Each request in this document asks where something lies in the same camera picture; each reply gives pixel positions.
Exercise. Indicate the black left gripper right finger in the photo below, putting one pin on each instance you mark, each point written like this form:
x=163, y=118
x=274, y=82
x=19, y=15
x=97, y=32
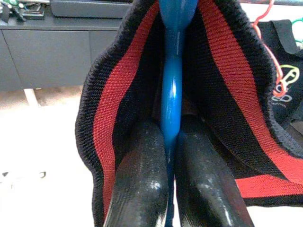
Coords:
x=206, y=184

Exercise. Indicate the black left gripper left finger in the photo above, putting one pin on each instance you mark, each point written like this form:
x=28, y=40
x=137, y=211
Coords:
x=139, y=184

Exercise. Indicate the blue plastic hanger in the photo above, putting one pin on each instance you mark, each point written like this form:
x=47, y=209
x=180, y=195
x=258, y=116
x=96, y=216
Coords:
x=171, y=94

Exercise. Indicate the black shirt with red trim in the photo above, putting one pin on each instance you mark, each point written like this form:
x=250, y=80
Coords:
x=227, y=71

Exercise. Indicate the red plastic hanger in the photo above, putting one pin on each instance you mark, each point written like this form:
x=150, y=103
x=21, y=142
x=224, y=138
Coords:
x=270, y=55

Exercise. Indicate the green plastic hanger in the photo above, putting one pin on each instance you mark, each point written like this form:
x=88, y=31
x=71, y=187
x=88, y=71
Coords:
x=299, y=21

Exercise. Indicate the black shirt with green logo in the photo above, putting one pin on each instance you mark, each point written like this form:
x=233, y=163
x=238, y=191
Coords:
x=291, y=111

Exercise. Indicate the black TV cabinet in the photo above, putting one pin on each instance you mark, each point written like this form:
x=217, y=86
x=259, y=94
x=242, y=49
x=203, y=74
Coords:
x=47, y=54

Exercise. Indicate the black soundbar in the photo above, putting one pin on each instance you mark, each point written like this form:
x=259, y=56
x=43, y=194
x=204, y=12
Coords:
x=90, y=8

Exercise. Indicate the black desk gadget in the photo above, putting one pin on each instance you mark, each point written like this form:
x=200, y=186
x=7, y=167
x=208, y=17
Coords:
x=14, y=11

